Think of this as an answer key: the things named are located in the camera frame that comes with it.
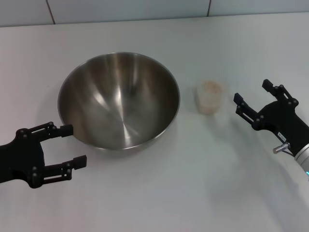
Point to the clear plastic measuring cup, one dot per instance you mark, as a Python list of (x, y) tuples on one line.
[(204, 108)]

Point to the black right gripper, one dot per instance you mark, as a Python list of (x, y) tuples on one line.
[(285, 120)]

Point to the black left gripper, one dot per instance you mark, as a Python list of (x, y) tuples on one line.
[(21, 159)]

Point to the stainless steel mixing bowl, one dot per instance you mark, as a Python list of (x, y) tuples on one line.
[(120, 101)]

